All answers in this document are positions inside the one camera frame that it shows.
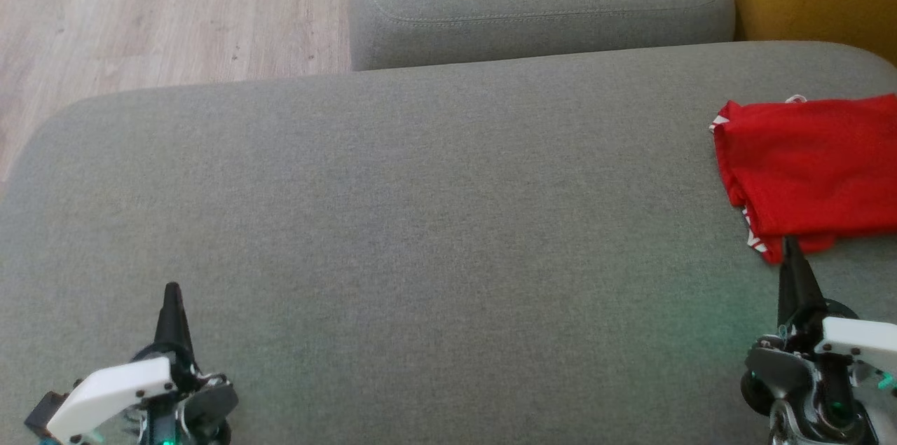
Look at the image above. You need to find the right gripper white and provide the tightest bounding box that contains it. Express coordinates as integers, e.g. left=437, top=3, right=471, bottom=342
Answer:
left=741, top=236, right=897, bottom=425

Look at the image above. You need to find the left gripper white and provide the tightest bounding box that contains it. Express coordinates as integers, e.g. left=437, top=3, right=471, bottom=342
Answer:
left=46, top=282, right=239, bottom=445

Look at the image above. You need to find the red Bulls 23 jersey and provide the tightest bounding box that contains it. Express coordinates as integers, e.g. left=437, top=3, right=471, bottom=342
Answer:
left=710, top=93, right=897, bottom=265

